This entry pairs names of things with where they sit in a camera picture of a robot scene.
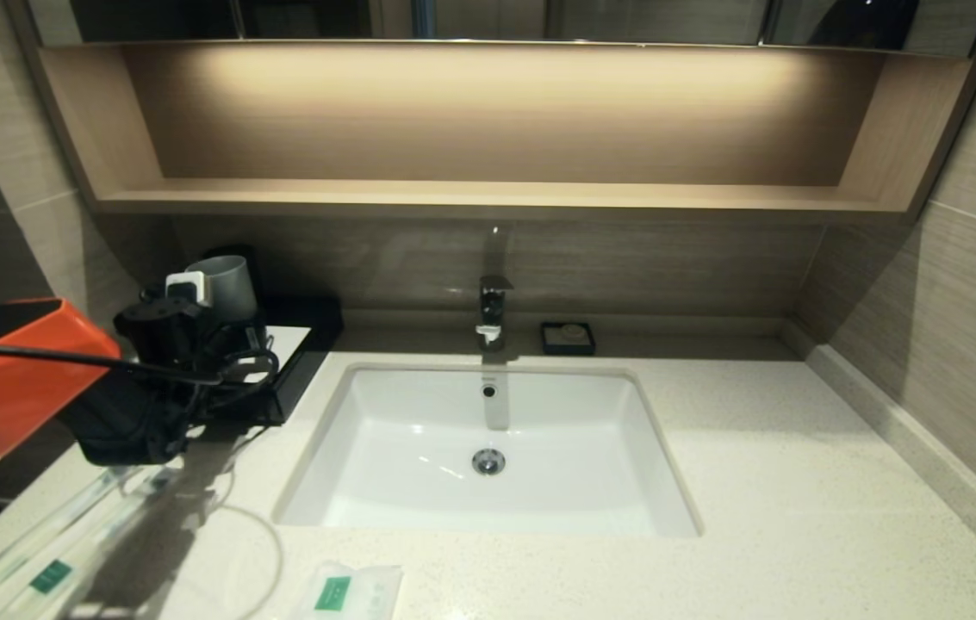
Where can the small sachet green label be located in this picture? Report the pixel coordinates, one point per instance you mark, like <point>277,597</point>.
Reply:
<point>335,592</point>

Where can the wooden wall shelf niche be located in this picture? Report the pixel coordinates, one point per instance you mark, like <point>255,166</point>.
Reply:
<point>488,197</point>

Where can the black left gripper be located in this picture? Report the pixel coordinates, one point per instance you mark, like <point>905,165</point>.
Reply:
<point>162,337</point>

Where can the wrapped toothbrush plain packet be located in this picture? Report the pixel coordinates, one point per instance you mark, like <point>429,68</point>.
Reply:
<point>22,547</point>

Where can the mirror cabinet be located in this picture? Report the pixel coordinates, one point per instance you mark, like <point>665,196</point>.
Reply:
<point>625,19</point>

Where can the round beige soap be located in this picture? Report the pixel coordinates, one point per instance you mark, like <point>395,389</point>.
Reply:
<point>573,332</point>

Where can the black plastic cup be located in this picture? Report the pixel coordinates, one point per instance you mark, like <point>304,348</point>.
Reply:
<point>233,250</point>

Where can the black amenity tray box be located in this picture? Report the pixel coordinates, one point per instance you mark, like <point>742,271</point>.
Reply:
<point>302,362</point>

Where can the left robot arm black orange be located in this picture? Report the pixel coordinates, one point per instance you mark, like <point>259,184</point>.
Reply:
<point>5,396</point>

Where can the chrome faucet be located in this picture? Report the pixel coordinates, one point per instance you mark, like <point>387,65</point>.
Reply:
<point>494,310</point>

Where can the white ceramic sink basin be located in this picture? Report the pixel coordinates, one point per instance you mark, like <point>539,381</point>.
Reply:
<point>401,469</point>

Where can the chrome sink drain stopper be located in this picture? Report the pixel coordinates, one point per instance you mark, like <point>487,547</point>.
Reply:
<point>488,462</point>

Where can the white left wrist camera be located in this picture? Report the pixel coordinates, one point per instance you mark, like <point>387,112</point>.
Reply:
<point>188,288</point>

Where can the white rectangular board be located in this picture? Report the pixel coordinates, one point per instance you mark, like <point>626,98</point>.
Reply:
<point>291,344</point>

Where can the grey plastic cup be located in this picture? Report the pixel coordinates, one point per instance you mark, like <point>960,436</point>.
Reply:
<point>227,288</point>

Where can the wrapped toothbrush green label packet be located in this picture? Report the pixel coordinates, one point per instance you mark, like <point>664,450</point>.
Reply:
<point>51,575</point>

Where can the black soap dish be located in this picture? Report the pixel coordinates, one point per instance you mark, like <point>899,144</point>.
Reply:
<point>550,344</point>

